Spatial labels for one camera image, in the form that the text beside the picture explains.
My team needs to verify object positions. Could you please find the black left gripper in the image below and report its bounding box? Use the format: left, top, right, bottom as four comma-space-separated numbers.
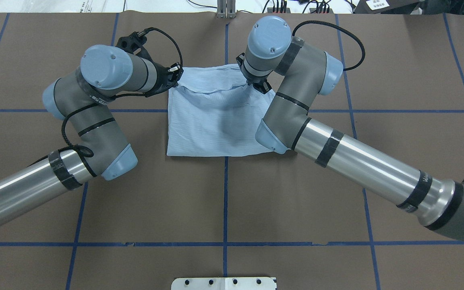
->
115, 31, 184, 97

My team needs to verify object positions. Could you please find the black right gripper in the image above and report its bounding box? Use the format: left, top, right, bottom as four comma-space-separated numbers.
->
236, 53, 272, 94

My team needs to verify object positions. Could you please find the light blue button shirt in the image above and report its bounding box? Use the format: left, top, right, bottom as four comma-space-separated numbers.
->
166, 64, 276, 157

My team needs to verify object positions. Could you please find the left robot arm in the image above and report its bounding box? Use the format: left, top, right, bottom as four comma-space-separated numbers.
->
0, 27, 183, 226

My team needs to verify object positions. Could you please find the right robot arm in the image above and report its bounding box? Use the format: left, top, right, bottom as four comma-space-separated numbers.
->
236, 15, 464, 242

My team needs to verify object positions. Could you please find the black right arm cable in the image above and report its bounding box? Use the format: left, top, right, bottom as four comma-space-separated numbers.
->
292, 20, 366, 72

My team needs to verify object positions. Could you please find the aluminium frame post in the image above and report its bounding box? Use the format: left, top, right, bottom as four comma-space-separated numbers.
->
217, 0, 237, 19

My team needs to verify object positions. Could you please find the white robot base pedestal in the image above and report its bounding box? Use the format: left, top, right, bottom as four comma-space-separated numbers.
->
171, 277, 278, 290

